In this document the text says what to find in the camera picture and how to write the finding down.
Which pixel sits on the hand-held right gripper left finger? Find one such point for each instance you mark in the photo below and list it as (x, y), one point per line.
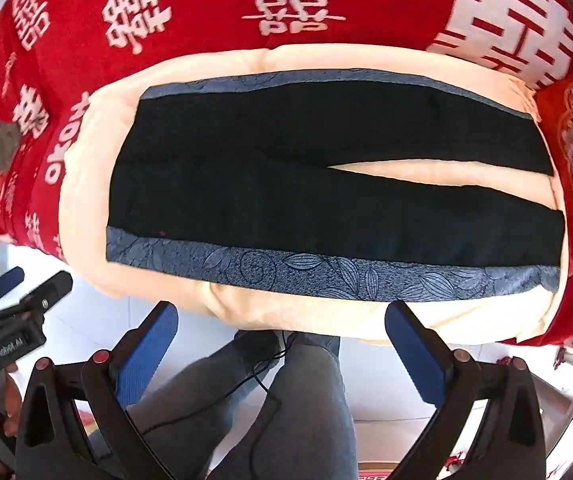
(145, 357)

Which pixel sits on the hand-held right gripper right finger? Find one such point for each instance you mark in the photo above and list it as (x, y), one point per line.
(416, 355)

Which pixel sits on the black pants with blue stripes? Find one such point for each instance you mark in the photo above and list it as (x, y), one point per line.
(266, 200)

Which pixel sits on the person's grey jeans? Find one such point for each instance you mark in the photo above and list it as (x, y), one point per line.
(296, 410)

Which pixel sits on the cream quilt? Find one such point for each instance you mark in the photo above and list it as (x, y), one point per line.
(91, 160)

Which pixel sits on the white furniture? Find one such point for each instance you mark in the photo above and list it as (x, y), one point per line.
(566, 410)

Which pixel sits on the red printed blanket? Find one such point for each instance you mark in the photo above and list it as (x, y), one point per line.
(216, 25)

